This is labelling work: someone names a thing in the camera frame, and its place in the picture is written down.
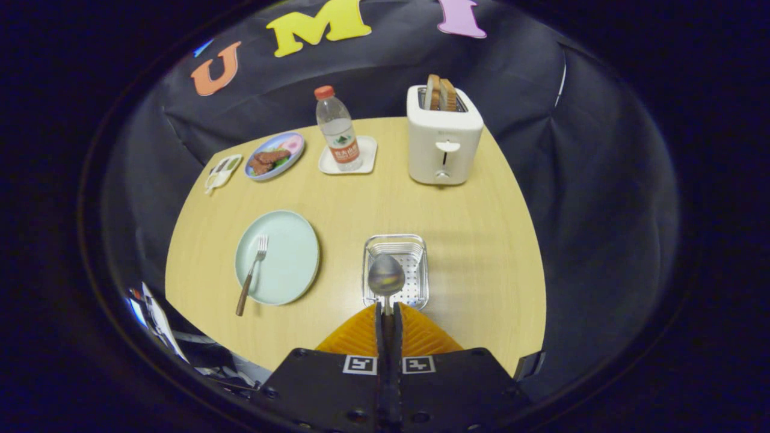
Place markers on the white toaster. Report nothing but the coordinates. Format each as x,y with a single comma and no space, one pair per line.
442,150

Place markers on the light green plate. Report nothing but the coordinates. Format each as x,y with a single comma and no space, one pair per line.
286,258

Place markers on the brown meat patty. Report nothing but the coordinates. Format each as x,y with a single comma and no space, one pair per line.
260,166
274,156

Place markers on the pink ham slice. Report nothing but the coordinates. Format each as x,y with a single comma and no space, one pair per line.
292,145

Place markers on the toast bread slice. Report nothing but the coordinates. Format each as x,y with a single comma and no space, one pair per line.
432,91
448,95

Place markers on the white paper sheet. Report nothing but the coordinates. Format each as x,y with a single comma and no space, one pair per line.
162,322

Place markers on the blue plate with food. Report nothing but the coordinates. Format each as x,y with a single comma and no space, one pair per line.
258,173

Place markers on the white square coaster tray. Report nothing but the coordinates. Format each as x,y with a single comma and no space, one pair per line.
368,153

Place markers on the green lettuce leaf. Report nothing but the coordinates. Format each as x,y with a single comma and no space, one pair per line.
281,161

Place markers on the clear water bottle red cap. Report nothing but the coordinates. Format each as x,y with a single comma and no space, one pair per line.
340,135

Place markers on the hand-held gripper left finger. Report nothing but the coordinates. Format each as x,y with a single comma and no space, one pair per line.
325,385

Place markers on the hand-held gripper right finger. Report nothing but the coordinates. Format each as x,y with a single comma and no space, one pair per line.
457,385

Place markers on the white divided sauce dish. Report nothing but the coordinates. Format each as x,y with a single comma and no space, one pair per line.
224,171

